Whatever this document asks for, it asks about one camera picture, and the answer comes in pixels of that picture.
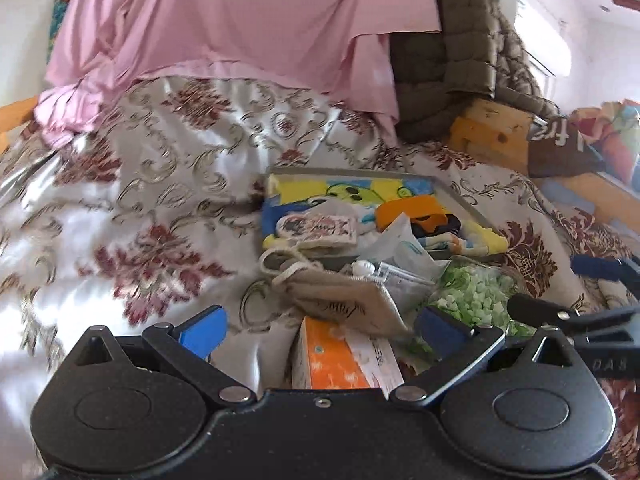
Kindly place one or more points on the wooden bed frame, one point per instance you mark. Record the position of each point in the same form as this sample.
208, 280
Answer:
492, 130

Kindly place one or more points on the brown cloth with white letters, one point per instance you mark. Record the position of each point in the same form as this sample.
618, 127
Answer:
555, 155

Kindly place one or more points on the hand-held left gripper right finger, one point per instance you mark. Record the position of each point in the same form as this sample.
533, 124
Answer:
442, 331

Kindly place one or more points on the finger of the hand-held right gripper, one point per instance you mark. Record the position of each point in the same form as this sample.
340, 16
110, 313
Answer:
595, 266
545, 314

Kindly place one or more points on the clear zip bag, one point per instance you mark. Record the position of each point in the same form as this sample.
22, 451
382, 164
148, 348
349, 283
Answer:
395, 280

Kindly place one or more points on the bag of green pellets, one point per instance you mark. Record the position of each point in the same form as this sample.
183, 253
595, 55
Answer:
470, 290

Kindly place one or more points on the white air conditioner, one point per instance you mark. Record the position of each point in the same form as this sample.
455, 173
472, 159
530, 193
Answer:
545, 45

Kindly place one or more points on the teal wall poster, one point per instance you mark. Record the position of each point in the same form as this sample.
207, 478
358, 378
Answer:
62, 0

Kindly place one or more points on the colourful printed blanket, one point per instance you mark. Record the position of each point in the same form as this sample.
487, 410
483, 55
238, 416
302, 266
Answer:
620, 130

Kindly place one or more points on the small patterned fabric pouch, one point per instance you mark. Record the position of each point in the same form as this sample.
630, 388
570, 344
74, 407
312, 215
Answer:
315, 230

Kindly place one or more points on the white plastic bag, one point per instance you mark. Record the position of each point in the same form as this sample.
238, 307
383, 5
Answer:
400, 250

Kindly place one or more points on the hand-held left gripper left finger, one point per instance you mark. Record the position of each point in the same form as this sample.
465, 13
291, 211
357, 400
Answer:
205, 327

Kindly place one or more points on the light blue cloth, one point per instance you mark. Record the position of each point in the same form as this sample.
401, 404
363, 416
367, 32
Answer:
570, 195

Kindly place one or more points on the orange tissue pack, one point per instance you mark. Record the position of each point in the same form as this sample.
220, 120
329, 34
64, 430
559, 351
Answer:
325, 360

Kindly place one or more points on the floral satin bedspread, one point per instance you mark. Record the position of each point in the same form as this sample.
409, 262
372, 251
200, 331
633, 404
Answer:
150, 200

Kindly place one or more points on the wooden bed rail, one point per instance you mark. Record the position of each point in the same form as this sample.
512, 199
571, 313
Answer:
17, 115

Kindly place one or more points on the pink bed sheet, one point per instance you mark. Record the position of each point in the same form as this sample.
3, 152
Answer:
225, 20

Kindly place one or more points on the brown quilted blanket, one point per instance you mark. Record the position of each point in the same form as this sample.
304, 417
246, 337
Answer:
450, 60

